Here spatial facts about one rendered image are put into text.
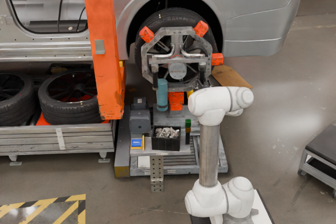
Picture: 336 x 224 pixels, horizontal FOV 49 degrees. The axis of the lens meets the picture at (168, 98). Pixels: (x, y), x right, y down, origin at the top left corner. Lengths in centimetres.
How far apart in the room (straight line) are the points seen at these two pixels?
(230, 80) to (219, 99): 249
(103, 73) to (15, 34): 93
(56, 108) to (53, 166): 52
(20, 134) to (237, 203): 184
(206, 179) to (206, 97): 48
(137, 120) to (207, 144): 120
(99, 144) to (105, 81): 68
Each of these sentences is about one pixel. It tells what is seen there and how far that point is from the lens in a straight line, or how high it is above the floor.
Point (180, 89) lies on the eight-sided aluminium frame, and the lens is 296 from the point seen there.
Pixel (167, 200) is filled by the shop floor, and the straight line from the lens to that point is 289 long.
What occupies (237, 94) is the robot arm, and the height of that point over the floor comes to 123.
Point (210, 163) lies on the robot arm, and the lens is 195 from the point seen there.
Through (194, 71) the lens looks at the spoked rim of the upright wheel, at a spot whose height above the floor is 71.
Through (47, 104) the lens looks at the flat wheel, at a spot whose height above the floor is 50.
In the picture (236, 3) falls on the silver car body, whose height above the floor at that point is 121.
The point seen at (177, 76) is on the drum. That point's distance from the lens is 273.
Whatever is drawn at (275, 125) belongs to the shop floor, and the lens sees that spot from 368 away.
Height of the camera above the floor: 222
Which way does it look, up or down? 34 degrees down
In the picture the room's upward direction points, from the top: 1 degrees counter-clockwise
